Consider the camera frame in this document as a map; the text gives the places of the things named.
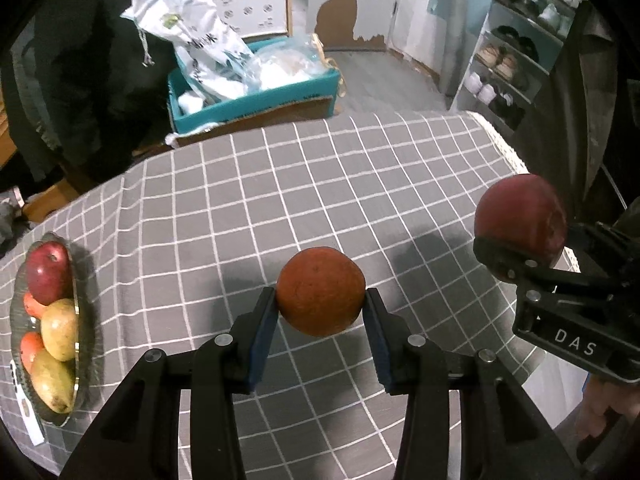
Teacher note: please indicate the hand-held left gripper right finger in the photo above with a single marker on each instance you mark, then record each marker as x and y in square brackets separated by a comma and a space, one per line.
[380, 345]

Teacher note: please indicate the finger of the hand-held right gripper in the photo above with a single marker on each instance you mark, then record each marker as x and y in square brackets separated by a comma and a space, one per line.
[605, 255]
[505, 257]

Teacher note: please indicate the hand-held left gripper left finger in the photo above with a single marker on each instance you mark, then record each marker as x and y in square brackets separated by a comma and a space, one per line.
[260, 340]

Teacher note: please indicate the red apple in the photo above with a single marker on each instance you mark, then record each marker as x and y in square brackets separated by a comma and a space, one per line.
[520, 215]
[47, 272]

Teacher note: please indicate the orange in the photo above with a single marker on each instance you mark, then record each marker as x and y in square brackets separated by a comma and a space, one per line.
[320, 290]
[32, 306]
[30, 350]

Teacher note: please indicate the green glass plate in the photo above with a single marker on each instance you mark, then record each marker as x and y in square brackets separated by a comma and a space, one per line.
[86, 360]

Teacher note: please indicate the yellow mango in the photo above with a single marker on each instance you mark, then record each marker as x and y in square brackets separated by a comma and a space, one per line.
[50, 382]
[60, 330]

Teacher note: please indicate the person's right hand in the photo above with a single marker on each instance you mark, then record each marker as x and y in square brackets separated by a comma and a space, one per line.
[600, 410]

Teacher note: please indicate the grey checked tablecloth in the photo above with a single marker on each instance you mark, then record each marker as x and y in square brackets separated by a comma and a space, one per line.
[300, 185]

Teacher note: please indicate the white shoe rack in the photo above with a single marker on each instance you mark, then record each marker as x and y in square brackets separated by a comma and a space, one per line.
[462, 95]

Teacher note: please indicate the group of shoes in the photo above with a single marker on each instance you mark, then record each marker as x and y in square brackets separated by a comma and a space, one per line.
[500, 60]

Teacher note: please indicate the teal box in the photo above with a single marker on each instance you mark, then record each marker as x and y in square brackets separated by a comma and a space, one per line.
[250, 107]

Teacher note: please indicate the large cardboard box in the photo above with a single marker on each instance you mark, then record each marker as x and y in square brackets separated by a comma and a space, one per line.
[300, 110]

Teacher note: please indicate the white smartphone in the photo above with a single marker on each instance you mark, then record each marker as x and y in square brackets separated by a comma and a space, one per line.
[27, 410]

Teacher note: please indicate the wooden drawer box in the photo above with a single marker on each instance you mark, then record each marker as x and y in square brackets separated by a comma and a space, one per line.
[50, 202]

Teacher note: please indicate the white door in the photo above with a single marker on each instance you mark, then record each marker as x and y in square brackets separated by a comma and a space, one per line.
[420, 10]

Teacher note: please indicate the pile of grey clothes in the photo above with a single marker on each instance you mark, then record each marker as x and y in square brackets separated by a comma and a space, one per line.
[10, 225]

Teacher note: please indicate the clear plastic bag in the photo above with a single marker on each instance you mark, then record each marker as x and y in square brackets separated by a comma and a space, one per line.
[285, 65]

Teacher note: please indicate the white printed bag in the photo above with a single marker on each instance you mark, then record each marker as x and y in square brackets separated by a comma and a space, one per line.
[200, 35]

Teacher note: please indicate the large black coat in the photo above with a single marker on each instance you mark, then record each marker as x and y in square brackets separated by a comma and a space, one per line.
[100, 60]

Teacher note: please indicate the white patterned basket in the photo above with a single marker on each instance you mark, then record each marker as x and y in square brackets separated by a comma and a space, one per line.
[255, 10]

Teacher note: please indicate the wooden shelf rack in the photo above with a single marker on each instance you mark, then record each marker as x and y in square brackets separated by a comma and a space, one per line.
[288, 0]

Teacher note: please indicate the silver duct pipe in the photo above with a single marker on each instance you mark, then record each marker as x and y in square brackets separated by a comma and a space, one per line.
[456, 20]

